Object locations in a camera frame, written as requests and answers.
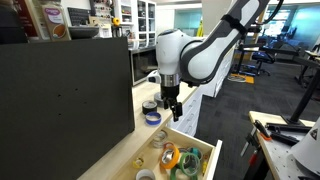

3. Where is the white cone cover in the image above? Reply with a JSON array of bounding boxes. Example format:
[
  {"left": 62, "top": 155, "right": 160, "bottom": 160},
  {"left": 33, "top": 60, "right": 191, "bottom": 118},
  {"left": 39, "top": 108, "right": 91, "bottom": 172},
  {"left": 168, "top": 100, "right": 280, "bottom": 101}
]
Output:
[{"left": 289, "top": 116, "right": 320, "bottom": 178}]

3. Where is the yellow floor mat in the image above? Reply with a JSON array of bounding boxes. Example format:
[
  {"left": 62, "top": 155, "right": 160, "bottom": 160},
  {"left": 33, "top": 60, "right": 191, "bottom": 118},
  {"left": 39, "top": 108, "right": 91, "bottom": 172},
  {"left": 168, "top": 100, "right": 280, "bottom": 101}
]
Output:
[{"left": 229, "top": 73, "right": 255, "bottom": 85}]

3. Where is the black foam panel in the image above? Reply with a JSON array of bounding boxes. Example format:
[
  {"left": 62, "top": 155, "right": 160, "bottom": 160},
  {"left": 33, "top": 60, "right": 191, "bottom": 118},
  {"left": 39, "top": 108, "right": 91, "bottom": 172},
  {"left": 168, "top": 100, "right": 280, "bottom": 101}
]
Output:
[{"left": 0, "top": 36, "right": 136, "bottom": 180}]

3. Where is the white drawer cabinet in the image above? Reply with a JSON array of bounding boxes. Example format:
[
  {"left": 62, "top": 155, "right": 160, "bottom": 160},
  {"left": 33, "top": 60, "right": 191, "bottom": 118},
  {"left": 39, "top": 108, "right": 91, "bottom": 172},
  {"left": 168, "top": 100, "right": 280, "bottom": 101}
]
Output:
[{"left": 169, "top": 87, "right": 205, "bottom": 138}]

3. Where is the brown cereal box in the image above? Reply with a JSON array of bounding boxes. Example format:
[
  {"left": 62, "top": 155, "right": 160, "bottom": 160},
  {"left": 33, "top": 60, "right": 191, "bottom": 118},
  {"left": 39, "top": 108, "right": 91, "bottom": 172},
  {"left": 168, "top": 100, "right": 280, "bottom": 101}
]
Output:
[{"left": 41, "top": 2, "right": 72, "bottom": 42}]

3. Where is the black red bench clamp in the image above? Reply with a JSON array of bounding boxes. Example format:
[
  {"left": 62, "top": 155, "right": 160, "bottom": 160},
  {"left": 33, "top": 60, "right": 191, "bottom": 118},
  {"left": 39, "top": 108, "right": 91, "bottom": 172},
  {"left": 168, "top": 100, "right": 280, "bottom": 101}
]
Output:
[{"left": 240, "top": 126, "right": 269, "bottom": 180}]

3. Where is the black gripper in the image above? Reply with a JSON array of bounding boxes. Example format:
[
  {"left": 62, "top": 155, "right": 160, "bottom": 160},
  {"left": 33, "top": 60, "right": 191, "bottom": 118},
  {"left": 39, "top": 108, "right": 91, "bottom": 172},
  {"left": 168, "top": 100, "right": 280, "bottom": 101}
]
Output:
[{"left": 160, "top": 83, "right": 184, "bottom": 123}]

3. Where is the thin red tape roll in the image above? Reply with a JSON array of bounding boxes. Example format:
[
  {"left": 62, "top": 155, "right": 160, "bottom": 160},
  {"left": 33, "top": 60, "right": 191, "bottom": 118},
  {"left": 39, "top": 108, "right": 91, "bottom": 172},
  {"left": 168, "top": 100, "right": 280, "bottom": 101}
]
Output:
[{"left": 163, "top": 141, "right": 176, "bottom": 151}]

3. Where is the white tape roll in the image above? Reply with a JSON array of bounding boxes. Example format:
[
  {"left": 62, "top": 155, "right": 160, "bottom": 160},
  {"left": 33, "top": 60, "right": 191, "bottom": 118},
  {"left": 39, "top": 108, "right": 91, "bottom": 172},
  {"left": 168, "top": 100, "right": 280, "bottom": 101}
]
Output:
[{"left": 135, "top": 168, "right": 157, "bottom": 180}]

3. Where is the long black bar tool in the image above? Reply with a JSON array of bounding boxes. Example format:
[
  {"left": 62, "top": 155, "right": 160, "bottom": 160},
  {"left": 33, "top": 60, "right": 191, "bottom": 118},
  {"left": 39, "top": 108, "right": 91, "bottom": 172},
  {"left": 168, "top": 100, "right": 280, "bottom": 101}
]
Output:
[{"left": 265, "top": 122, "right": 313, "bottom": 134}]

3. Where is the short black bar tool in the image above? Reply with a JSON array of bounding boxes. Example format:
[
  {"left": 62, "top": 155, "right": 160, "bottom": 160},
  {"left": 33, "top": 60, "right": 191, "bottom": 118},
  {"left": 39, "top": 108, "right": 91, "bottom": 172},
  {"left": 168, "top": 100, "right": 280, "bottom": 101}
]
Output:
[{"left": 269, "top": 131, "right": 300, "bottom": 147}]

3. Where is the yellow floor sign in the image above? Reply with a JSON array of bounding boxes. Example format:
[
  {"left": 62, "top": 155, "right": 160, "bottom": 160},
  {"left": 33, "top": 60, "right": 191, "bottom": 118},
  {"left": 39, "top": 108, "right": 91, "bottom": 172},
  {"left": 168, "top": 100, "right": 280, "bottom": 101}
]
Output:
[{"left": 195, "top": 20, "right": 205, "bottom": 38}]

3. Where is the black pole stand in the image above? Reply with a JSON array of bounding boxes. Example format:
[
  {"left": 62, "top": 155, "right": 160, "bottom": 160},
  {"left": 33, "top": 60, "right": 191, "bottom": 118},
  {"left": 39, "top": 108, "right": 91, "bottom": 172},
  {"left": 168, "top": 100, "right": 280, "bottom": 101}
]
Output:
[{"left": 281, "top": 71, "right": 320, "bottom": 126}]

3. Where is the open wooden drawer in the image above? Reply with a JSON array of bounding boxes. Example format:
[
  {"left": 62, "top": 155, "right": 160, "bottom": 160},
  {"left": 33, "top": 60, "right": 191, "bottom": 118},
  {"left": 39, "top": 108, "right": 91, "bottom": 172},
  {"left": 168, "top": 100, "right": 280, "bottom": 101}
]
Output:
[{"left": 111, "top": 125, "right": 223, "bottom": 180}]

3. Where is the clear tape roll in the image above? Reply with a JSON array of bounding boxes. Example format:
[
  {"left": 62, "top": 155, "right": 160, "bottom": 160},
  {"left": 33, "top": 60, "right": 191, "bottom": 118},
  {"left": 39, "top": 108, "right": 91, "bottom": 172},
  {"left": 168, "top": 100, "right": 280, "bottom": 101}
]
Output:
[{"left": 152, "top": 129, "right": 169, "bottom": 150}]

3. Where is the white shelf cabinet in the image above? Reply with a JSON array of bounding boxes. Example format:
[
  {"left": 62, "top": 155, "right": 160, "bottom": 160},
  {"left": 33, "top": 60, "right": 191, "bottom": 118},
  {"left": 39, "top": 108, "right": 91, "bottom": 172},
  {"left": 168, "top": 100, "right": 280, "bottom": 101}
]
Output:
[{"left": 113, "top": 0, "right": 157, "bottom": 49}]

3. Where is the wooden perforated workbench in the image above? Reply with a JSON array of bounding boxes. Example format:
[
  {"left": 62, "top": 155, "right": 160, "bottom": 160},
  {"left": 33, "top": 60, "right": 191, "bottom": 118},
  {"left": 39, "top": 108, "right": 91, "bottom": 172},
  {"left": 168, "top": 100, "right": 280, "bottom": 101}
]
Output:
[{"left": 248, "top": 110, "right": 320, "bottom": 180}]

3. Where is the grey duct tape roll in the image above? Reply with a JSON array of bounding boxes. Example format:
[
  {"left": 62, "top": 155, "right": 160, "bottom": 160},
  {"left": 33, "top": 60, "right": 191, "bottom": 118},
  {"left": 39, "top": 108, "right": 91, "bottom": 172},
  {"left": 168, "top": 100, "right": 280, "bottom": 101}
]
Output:
[{"left": 153, "top": 91, "right": 166, "bottom": 109}]

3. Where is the orange tape roll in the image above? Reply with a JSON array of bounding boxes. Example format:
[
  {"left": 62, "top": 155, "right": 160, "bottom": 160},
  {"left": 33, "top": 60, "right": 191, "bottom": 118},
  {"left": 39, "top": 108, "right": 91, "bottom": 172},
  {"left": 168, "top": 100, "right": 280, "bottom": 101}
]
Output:
[{"left": 159, "top": 144, "right": 181, "bottom": 170}]

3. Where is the black tape roll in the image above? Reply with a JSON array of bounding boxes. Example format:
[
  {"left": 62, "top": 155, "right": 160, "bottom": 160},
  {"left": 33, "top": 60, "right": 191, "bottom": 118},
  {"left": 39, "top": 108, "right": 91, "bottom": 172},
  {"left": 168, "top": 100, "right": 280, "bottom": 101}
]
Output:
[{"left": 141, "top": 100, "right": 158, "bottom": 116}]

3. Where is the black bowl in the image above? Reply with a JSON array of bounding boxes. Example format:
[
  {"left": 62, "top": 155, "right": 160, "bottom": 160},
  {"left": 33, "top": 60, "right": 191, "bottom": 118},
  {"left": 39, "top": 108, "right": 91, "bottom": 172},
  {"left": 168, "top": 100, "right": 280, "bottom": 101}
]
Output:
[{"left": 67, "top": 25, "right": 100, "bottom": 40}]

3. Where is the dark green tape roll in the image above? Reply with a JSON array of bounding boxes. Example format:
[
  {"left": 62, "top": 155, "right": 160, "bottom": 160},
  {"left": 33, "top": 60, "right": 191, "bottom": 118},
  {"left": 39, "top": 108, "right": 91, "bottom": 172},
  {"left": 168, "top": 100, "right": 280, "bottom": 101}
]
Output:
[{"left": 169, "top": 166, "right": 198, "bottom": 180}]

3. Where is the small yellow drawer item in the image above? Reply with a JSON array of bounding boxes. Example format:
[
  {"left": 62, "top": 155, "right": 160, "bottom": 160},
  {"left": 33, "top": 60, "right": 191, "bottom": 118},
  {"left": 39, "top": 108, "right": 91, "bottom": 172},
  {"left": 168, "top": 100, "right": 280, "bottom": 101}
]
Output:
[{"left": 201, "top": 159, "right": 208, "bottom": 176}]

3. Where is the small yellow tape roll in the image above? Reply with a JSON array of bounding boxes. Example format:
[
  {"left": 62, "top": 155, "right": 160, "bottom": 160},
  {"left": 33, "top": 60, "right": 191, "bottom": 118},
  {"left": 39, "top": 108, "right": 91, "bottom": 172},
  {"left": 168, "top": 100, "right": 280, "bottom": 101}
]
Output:
[{"left": 132, "top": 157, "right": 145, "bottom": 169}]

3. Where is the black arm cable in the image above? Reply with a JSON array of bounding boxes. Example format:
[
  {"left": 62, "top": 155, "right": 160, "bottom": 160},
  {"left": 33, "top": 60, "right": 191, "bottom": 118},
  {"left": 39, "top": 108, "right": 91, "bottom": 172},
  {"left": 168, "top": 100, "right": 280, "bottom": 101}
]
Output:
[{"left": 254, "top": 0, "right": 285, "bottom": 26}]

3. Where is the teal tape roll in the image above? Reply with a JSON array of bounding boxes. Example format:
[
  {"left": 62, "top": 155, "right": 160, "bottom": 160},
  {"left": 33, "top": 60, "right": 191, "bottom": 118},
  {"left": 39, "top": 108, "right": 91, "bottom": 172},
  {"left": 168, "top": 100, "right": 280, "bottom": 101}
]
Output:
[{"left": 186, "top": 146, "right": 203, "bottom": 161}]

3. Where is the blue office chair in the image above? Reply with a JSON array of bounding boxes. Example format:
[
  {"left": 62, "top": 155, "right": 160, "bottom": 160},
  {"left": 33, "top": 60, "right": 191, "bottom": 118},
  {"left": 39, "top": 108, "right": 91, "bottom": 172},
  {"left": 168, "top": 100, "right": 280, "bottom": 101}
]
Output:
[{"left": 251, "top": 49, "right": 277, "bottom": 77}]

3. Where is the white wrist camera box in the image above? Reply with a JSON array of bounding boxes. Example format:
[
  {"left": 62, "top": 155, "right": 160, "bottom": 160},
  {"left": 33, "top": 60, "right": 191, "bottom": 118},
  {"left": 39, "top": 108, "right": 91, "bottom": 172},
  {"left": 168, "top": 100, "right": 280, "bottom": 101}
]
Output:
[{"left": 146, "top": 69, "right": 162, "bottom": 85}]

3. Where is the black office desk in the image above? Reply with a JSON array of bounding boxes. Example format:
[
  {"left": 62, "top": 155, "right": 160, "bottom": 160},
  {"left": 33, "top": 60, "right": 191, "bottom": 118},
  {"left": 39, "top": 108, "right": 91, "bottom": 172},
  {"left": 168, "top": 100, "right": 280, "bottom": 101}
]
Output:
[{"left": 233, "top": 41, "right": 301, "bottom": 76}]

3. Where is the black microwave oven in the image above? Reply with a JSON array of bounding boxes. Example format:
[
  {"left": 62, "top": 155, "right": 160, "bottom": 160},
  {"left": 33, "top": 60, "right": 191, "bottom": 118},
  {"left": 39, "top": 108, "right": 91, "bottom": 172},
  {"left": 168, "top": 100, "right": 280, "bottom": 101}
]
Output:
[{"left": 129, "top": 46, "right": 160, "bottom": 87}]

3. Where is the black orange clamp tool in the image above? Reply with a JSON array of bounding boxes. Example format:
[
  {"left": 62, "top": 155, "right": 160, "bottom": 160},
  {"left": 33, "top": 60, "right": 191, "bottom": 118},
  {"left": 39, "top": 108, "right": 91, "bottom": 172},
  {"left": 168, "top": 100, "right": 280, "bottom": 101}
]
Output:
[{"left": 253, "top": 119, "right": 273, "bottom": 142}]

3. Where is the blue masking tape roll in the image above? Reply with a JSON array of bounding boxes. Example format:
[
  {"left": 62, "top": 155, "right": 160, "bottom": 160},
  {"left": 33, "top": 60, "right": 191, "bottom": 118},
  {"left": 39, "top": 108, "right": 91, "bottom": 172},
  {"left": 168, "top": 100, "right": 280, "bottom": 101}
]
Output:
[{"left": 145, "top": 111, "right": 163, "bottom": 126}]

